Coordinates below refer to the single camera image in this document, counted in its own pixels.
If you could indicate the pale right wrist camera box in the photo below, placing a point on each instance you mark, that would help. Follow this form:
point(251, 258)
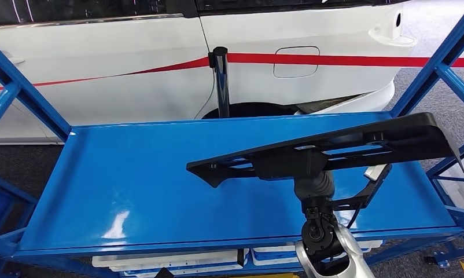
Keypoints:
point(374, 172)

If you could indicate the black plastic plate part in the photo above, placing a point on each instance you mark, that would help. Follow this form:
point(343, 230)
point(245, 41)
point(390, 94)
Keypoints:
point(285, 163)

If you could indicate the white car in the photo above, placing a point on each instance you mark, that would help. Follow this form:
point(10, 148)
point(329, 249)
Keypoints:
point(101, 50)

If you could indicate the black stanchion post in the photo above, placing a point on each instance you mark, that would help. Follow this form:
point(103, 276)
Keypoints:
point(221, 84)

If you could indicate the red barrier belt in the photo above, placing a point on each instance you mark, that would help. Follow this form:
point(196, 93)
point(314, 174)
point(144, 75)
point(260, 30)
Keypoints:
point(331, 60)

